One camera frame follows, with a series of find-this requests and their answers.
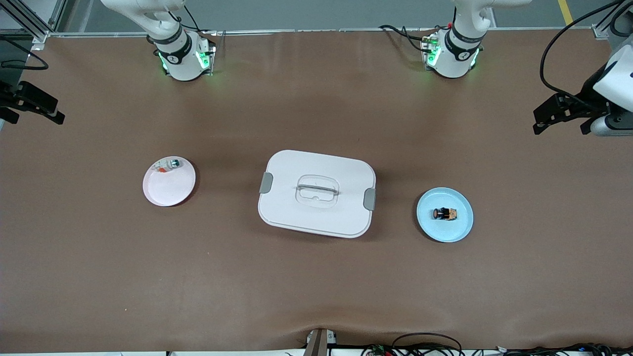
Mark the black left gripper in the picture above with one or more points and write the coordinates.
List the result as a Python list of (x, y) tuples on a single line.
[(585, 105)]

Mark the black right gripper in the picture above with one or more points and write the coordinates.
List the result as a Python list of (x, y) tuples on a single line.
[(11, 97)]

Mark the orange black push-button switch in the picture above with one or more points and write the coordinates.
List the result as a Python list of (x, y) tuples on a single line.
[(447, 214)]

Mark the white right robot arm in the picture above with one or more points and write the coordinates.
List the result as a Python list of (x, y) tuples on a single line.
[(183, 57)]

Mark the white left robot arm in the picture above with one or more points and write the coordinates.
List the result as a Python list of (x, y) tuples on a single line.
[(452, 54)]

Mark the white lidded storage box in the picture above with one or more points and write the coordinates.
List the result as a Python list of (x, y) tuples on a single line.
[(316, 217)]

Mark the pink round plate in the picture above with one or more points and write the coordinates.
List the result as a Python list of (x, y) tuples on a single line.
[(168, 190)]

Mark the light blue round plate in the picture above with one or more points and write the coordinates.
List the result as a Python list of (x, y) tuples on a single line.
[(445, 232)]

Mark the aluminium frame post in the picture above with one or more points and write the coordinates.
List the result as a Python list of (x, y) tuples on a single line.
[(601, 30), (29, 20)]

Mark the white grey push-button switch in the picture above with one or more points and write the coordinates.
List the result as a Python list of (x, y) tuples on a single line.
[(170, 163)]

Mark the silver table edge rail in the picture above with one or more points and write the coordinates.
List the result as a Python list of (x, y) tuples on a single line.
[(296, 31)]

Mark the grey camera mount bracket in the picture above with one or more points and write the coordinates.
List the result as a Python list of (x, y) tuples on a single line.
[(319, 343)]

